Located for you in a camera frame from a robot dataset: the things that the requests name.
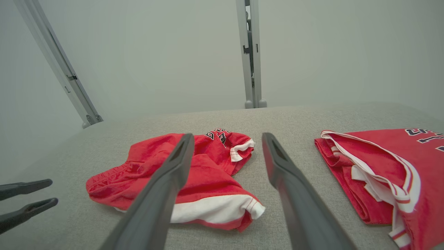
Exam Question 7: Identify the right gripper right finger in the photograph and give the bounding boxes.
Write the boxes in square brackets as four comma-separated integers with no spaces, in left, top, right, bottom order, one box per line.
[262,132,358,250]

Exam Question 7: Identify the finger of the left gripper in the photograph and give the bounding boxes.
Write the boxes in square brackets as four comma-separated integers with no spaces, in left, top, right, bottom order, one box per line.
[0,198,59,235]
[0,179,53,201]

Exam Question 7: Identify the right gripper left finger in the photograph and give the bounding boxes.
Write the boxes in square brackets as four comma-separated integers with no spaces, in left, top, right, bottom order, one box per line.
[99,134,195,250]

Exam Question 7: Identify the grey metal partition post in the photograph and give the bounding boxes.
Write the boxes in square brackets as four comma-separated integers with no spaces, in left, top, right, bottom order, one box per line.
[13,0,104,129]
[236,0,267,109]

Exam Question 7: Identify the red white Bulls jersey shirt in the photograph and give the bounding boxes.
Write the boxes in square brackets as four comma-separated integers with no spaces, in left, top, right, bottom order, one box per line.
[315,128,444,250]

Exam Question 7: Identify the red shorts with white stripe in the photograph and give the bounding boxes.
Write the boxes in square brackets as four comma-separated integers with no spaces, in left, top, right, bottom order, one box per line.
[86,128,266,232]

